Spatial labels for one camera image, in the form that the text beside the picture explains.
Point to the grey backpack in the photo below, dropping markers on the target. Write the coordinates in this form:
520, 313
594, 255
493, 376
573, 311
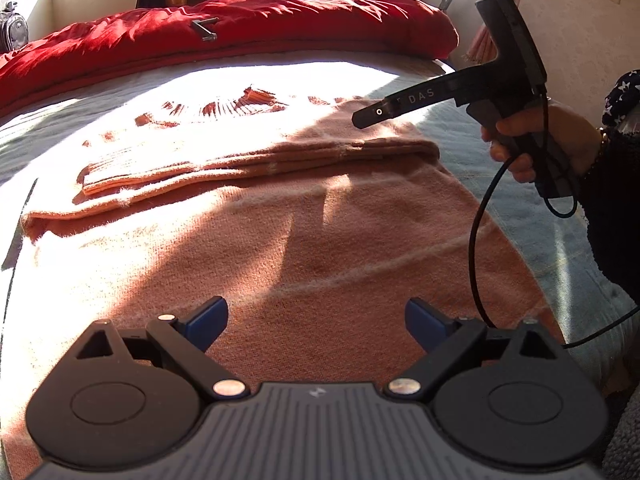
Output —
14, 27

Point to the tied pink curtain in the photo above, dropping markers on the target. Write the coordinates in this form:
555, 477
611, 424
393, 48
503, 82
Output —
492, 15

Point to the star-print dark cloth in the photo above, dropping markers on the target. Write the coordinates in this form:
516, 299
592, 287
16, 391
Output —
625, 100

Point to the salmon knit sweater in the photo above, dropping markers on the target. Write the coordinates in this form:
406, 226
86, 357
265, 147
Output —
300, 240

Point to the red duvet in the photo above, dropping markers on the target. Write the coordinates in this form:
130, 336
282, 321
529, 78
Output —
300, 25

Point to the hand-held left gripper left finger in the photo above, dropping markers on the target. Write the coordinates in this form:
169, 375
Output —
207, 320

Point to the grey metal crank tool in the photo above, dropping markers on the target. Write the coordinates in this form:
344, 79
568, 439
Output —
205, 30

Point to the bed with grey-green checked sheet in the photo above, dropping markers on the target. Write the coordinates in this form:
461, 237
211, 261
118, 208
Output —
540, 240

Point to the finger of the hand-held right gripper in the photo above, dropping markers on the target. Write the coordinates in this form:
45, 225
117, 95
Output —
364, 116

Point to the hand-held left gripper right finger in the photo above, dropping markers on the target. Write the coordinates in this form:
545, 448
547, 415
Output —
425, 322

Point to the person's right forearm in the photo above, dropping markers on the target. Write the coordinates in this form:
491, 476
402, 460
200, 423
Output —
615, 200

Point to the person's right hand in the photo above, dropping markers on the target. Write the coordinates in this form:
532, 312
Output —
580, 135

